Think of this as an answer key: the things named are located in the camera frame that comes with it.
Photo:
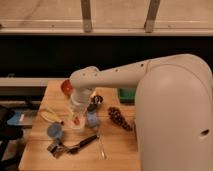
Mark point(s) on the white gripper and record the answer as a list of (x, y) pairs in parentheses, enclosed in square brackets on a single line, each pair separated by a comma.
[(79, 101)]

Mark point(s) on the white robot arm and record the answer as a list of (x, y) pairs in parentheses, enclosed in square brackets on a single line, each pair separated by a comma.
[(173, 108)]

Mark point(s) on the white paper cup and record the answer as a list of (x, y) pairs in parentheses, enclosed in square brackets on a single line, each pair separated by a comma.
[(75, 128)]

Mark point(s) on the black rectangular block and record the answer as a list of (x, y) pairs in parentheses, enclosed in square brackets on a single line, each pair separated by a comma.
[(91, 107)]

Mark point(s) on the dark round small object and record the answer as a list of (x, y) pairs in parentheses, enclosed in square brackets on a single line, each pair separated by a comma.
[(98, 99)]

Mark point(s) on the yellow banana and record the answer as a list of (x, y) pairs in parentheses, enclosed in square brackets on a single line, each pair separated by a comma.
[(50, 116)]

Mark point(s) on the blue round lid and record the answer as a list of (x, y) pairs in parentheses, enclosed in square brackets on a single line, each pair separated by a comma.
[(54, 131)]

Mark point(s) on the red bowl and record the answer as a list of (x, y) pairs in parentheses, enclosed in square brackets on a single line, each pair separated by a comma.
[(66, 88)]

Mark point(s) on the dark grape bunch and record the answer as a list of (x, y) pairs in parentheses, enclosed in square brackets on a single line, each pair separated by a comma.
[(116, 116)]

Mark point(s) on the metal clip tool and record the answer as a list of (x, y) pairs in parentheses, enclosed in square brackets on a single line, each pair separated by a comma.
[(57, 148)]

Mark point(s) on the metal spoon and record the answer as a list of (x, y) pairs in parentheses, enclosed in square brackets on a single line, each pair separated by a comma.
[(102, 147)]

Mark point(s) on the green plastic tray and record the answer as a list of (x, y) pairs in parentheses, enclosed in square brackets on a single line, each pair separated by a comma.
[(126, 95)]

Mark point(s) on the black chair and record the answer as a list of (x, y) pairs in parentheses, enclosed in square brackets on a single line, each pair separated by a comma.
[(7, 133)]

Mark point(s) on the black handled tool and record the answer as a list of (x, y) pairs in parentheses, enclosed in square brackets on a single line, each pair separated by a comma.
[(76, 148)]

